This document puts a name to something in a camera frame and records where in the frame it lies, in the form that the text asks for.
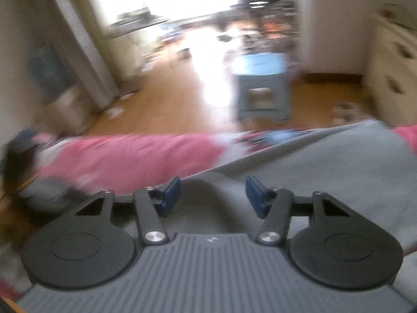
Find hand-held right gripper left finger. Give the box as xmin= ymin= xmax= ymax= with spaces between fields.
xmin=65 ymin=176 xmax=181 ymax=246

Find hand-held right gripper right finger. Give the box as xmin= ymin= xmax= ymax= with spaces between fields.
xmin=245 ymin=175 xmax=359 ymax=245

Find grey fleece pants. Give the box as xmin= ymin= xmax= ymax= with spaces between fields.
xmin=182 ymin=119 xmax=417 ymax=258

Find pink floral blanket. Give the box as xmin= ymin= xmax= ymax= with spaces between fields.
xmin=0 ymin=129 xmax=417 ymax=300

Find blue plastic stool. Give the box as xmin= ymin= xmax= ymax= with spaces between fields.
xmin=230 ymin=54 xmax=292 ymax=123

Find beige curtain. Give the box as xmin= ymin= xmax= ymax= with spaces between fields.
xmin=42 ymin=0 xmax=121 ymax=111

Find blue plastic container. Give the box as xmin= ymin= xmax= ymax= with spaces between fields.
xmin=26 ymin=46 xmax=74 ymax=100

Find folding table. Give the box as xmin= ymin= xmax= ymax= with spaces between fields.
xmin=109 ymin=7 xmax=183 ymax=69

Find cream nightstand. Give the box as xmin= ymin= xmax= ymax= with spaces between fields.
xmin=361 ymin=16 xmax=417 ymax=128

